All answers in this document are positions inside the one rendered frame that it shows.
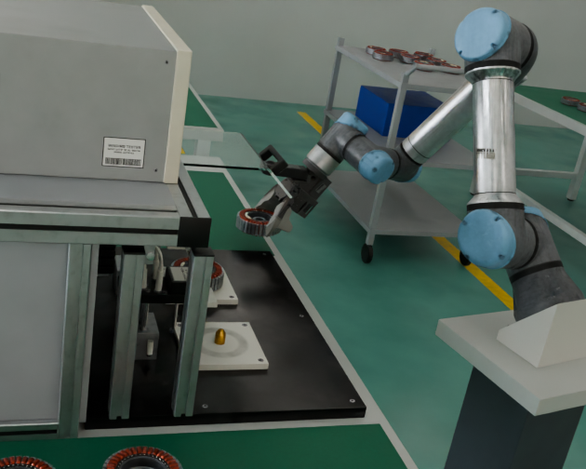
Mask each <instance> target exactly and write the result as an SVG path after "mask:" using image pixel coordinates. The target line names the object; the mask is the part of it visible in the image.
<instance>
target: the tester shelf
mask: <svg viewBox="0 0 586 469"><path fill-rule="evenodd" d="M211 221H212V219H211V218H210V216H209V214H208V212H207V210H206V207H205V205H204V203H203V201H202V199H201V197H200V195H199V193H198V192H197V190H196V189H195V187H194V185H193V182H192V180H191V178H190V176H189V174H188V172H187V170H186V168H185V166H184V165H183V163H182V161H181V160H180V169H179V177H178V183H177V184H174V183H164V182H156V181H123V180H107V179H90V178H74V177H57V176H40V175H23V174H6V173H0V241H3V242H34V243H65V244H97V245H129V246H159V247H181V248H208V242H209V235H210V228H211Z"/></svg>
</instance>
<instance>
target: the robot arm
mask: <svg viewBox="0 0 586 469"><path fill-rule="evenodd" d="M455 48H456V50H457V52H458V53H459V55H460V56H461V57H462V58H463V59H464V77H465V78H466V79H467V81H466V82H465V83H464V84H463V85H462V86H461V87H459V88H458V89H457V90H456V91H455V92H454V93H453V94H452V95H451V96H450V97H449V98H448V99H447V100H446V101H445V102H444V103H443V104H442V105H440V106H439V107H438V108H437V109H436V110H435V111H434V112H433V113H432V114H431V115H430V116H429V117H428V118H427V119H426V120H425V121H424V122H422V123H421V124H420V125H419V126H418V127H417V128H416V129H415V130H414V131H413V132H412V133H411V134H410V135H409V136H408V137H407V138H406V139H404V140H403V142H401V143H400V144H399V145H398V146H397V147H396V148H395V149H391V148H386V147H382V146H378V145H376V144H375V143H374V142H372V141H371V140H370V139H369V138H367V137H366V134H367V132H368V128H367V126H366V125H364V124H363V123H362V122H361V121H360V120H359V119H358V118H357V117H355V116H354V115H353V114H351V113H349V112H346V113H344V114H343V115H342V116H341V117H340V118H339V119H338V120H337V121H336V122H334V124H333V126H332V127H331V128H330V129H329V130H328V132H327V133H326V134H325V135H324V136H323V138H322V139H321V140H320V141H319V142H317V144H318V145H317V144H316V145H315V146H314V147H313V148H312V149H311V151H310V152H309V153H308V154H307V157H308V158H305V159H304V160H303V161H302V163H303V164H304V165H305V166H306V167H305V166H299V165H292V164H288V167H287V168H285V169H284V170H283V171H282V172H280V173H279V174H278V175H275V176H279V177H286V178H285V179H283V180H282V181H281V183H282V184H283V185H284V187H285V188H286V190H287V191H288V192H289V193H290V195H291V196H292V198H289V196H288V195H287V194H286V192H285V191H284V190H283V189H282V187H281V186H280V185H279V184H278V183H277V184H275V186H274V187H273V188H272V189H271V190H270V191H269V192H268V193H267V194H266V195H265V196H264V197H262V199H261V200H260V201H259V203H258V204H257V205H256V206H255V208H259V209H261V208H263V209H266V210H270V211H272V212H274V214H273V216H272V217H271V218H270V221H269V223H268V224H267V226H266V227H265V236H266V237H268V236H269V235H270V234H271V233H272V232H273V231H274V229H275V228H277V229H279V230H282V231H285V232H288V233H289V232H291V230H292V228H293V226H292V224H291V222H290V220H289V217H290V215H291V212H292V210H293V211H294V212H295V213H297V214H299V215H300V216H301V217H302V218H304V219H305V218H306V217H307V215H308V214H309V213H310V212H311V211H312V210H313V208H314V207H315V206H316V205H317V204H318V202H317V201H316V200H317V199H318V197H319V196H320V195H321V194H322V193H323V192H324V191H325V189H326V188H327V187H328V186H329V185H330V184H331V181H330V180H329V179H328V178H327V176H330V174H331V173H332V172H333V171H334V170H335V169H336V168H337V166H338V165H339V164H340V163H341V162H342V161H343V159H345V160H346V161H347V162H348V163H349V164H350V165H351V166H352V167H353V168H355V169H356V170H357V171H358V172H359V173H360V174H361V175H362V176H363V177H364V178H365V179H367V180H369V181H370V182H372V183H374V184H379V183H381V182H385V181H386V180H392V181H397V182H412V181H414V180H416V179H417V178H418V177H419V176H420V173H421V171H422V165H423V164H424V163H425V162H426V161H427V160H428V159H429V158H430V157H431V156H433V155H434V154H435V153H436V152H437V151H438V150H439V149H440V148H441V147H443V146H444V145H445V144H446V143H447V142H448V141H449V140H450V139H451V138H453V137H454V136H455V135H456V134H457V133H458V132H459V131H460V130H461V129H462V128H464V127H465V126H466V125H467V124H468V123H469V122H470V121H471V120H472V121H473V198H472V199H471V200H470V201H469V202H468V203H467V216H465V217H464V220H463V221H462V222H461V223H460V225H459V229H458V243H459V248H460V250H461V252H462V254H463V255H464V256H465V258H466V259H467V260H468V261H470V262H471V263H473V264H475V265H478V266H481V267H484V268H487V269H506V272H507V274H508V277H509V279H510V282H511V284H512V287H513V316H514V319H515V321H516V322H518V321H520V320H522V319H524V318H527V317H529V316H531V315H534V314H536V313H538V312H541V311H543V310H545V309H547V308H550V307H552V306H554V305H556V304H557V303H564V302H574V301H580V300H585V297H584V295H583V293H582V291H581V290H580V289H579V287H578V286H577V285H576V284H575V283H574V281H573V280H572V279H571V278H570V276H569V275H568V274H567V273H566V271H565V268H564V266H563V264H562V261H561V259H560V256H559V254H558V251H557V248H556V246H555V244H554V242H553V237H552V235H551V232H550V230H549V225H548V222H547V221H546V219H545V218H544V216H543V214H542V212H541V211H540V210H539V209H537V208H533V207H525V205H524V202H523V201H522V200H521V199H520V198H519V197H518V196H517V195H516V174H515V127H514V87H515V86H517V85H518V84H519V83H520V82H521V81H522V80H523V79H524V77H525V76H526V75H527V74H528V72H529V71H530V70H531V68H532V67H533V65H534V63H535V61H536V58H537V56H538V50H539V46H538V41H537V37H536V36H535V34H534V33H533V31H532V30H531V29H530V28H529V27H528V26H526V25H524V23H521V22H520V21H518V20H515V19H514V18H512V17H510V16H509V15H508V14H507V13H506V12H504V11H502V10H499V9H495V8H493V7H481V8H478V9H476V10H474V11H473V12H471V13H470V14H468V15H467V16H466V17H465V19H464V20H463V21H462V22H461V23H460V24H459V27H458V29H457V31H456V34H455ZM326 175H327V176H326ZM311 207H312V208H311ZM309 208H311V209H310V210H309ZM291 209H292V210H291ZM308 210H309V211H308ZM307 211H308V212H307ZM306 212H307V214H305V213H306Z"/></svg>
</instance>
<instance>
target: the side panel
mask: <svg viewBox="0 0 586 469"><path fill-rule="evenodd" d="M91 249H92V244H65V243H34V242H3V241H0V442H1V441H21V440H41V439H61V438H65V436H69V437H70V438H78V426H79V413H80V400H81V388H82V375H83V362H84V350H85V336H86V323H87V299H88V287H89V274H90V261H91Z"/></svg>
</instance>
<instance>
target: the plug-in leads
mask: <svg viewBox="0 0 586 469"><path fill-rule="evenodd" d="M158 254H159V257H160V262H159V260H158ZM163 274H164V264H163V255H162V252H161V250H160V248H159V247H158V246H155V258H154V261H153V277H152V281H154V282H156V283H155V284H154V285H155V289H154V293H158V294H159V293H162V287H163V284H162V282H163ZM146 288H147V269H146V264H144V271H143V279H142V289H141V290H143V291H144V290H145V289H146Z"/></svg>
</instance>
